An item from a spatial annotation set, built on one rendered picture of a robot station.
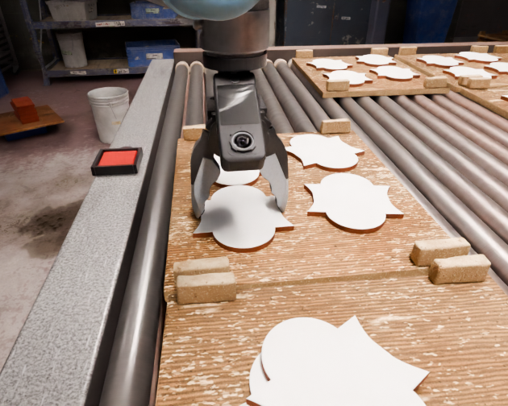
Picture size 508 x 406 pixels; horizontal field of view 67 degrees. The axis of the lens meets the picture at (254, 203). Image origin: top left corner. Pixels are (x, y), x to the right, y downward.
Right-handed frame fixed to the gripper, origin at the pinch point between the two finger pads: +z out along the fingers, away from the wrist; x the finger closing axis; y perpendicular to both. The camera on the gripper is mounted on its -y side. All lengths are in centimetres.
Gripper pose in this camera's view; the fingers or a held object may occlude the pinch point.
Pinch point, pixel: (240, 213)
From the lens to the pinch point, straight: 51.5
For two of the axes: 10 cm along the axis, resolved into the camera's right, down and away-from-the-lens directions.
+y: -1.2, -5.2, 8.4
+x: -9.9, 0.7, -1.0
